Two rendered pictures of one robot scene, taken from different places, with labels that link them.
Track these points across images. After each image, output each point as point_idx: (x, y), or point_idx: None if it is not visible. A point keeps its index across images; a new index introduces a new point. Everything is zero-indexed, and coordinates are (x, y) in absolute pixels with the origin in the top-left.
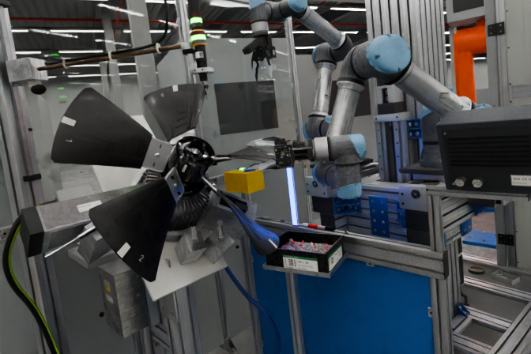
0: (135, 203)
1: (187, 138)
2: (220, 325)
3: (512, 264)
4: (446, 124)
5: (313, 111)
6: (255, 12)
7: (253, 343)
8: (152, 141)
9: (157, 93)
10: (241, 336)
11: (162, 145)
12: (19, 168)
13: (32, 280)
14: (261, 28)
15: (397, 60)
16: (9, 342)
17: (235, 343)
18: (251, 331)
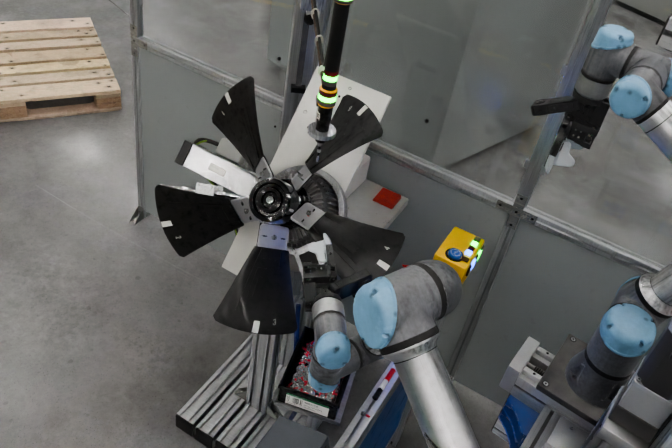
0: (190, 202)
1: (275, 182)
2: (449, 357)
3: None
4: (272, 425)
5: (649, 277)
6: (588, 55)
7: (465, 412)
8: (262, 159)
9: (351, 102)
10: (475, 394)
11: (266, 169)
12: (289, 76)
13: None
14: (580, 89)
15: (365, 329)
16: None
17: (458, 390)
18: (489, 406)
